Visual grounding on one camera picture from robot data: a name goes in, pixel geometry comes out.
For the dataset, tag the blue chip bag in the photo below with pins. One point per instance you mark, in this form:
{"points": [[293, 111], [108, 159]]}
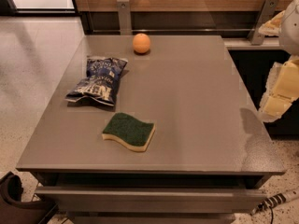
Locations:
{"points": [[102, 81]]}

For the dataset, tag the orange fruit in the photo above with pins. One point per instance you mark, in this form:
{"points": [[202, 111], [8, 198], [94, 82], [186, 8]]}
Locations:
{"points": [[141, 43]]}

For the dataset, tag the black chair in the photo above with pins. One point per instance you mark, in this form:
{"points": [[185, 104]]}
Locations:
{"points": [[14, 211]]}

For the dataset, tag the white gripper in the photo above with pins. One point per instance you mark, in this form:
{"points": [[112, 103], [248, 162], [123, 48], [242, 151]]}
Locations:
{"points": [[291, 32]]}

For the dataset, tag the right metal bracket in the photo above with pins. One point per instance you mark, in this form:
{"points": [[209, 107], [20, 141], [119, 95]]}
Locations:
{"points": [[266, 13]]}

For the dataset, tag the green yellow sponge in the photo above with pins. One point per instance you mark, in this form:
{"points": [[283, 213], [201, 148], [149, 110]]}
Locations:
{"points": [[129, 132]]}

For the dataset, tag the left metal bracket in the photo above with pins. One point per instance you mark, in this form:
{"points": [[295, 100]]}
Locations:
{"points": [[124, 15]]}

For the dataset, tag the metal bracket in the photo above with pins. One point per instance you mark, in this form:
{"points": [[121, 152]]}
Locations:
{"points": [[124, 15], [266, 13]]}

